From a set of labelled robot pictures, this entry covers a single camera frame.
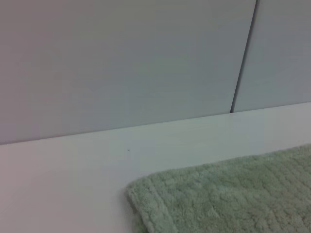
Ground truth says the green ribbed terry towel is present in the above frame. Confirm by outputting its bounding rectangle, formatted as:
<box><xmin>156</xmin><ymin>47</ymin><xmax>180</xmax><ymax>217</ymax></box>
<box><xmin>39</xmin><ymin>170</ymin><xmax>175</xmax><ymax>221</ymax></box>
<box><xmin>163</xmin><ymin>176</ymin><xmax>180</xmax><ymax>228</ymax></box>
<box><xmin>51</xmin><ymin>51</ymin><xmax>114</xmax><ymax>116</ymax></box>
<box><xmin>125</xmin><ymin>143</ymin><xmax>311</xmax><ymax>233</ymax></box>

